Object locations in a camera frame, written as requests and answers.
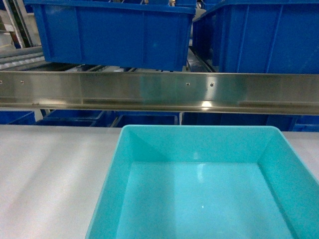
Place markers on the teal plastic bin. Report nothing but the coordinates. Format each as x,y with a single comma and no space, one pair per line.
206,182

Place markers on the blue bin upper left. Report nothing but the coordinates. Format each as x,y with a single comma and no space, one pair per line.
97,32

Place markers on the blue bin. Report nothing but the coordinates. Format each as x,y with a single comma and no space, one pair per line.
97,32
259,36

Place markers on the blue bin upper right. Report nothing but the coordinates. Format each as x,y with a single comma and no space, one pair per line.
259,36

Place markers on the grey conveyor rollers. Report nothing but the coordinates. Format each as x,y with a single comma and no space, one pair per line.
20,57

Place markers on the steel shelf front rail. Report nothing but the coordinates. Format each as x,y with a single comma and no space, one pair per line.
287,94

